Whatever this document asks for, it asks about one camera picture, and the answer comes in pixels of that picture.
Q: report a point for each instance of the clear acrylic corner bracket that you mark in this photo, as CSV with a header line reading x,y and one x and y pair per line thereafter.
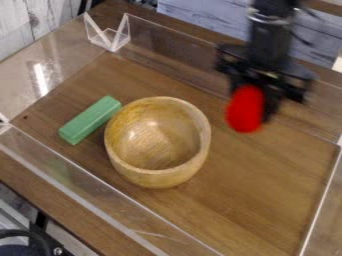
x,y
108,39

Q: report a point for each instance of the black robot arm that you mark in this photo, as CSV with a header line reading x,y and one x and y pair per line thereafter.
x,y
274,8

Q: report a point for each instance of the wooden bowl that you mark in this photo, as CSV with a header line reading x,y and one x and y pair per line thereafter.
x,y
158,141

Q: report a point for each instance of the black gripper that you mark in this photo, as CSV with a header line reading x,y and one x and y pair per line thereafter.
x,y
261,63

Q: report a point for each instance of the red plush strawberry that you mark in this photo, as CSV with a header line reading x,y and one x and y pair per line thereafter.
x,y
245,109

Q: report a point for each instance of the black table clamp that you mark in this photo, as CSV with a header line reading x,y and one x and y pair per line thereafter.
x,y
42,242

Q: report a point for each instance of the green rectangular block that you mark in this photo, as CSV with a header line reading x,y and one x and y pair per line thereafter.
x,y
88,120

